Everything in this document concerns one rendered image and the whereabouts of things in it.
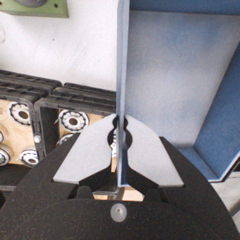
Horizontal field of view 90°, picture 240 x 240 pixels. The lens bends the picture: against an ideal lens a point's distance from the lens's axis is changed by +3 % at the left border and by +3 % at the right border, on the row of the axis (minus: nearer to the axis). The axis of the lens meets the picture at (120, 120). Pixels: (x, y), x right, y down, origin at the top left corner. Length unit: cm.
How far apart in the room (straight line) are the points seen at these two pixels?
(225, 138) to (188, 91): 8
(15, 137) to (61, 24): 45
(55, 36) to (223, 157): 57
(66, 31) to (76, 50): 6
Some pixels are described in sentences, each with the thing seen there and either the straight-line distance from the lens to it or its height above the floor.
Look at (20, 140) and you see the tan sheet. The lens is 63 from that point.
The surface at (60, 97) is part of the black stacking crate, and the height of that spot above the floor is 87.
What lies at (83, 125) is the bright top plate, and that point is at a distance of 45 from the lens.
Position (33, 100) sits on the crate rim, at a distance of 39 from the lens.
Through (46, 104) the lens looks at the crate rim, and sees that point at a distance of 37.
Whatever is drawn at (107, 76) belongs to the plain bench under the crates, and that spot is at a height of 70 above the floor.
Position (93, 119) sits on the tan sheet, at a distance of 47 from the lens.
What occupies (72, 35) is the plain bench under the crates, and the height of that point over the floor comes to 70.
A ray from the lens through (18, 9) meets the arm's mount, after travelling 55.
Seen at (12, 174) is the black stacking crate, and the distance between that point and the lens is 72.
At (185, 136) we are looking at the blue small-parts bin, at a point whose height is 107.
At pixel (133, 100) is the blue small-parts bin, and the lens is 17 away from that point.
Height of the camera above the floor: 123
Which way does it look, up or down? 60 degrees down
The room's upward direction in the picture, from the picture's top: 173 degrees clockwise
